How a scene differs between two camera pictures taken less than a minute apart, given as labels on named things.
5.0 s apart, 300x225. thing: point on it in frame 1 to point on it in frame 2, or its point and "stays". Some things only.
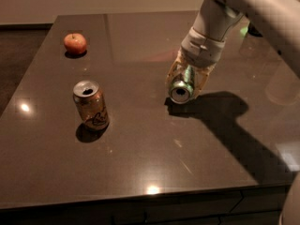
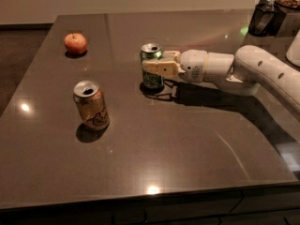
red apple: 75,43 stays
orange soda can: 91,103 stays
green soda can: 181,91 to 152,52
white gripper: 202,49 to 191,66
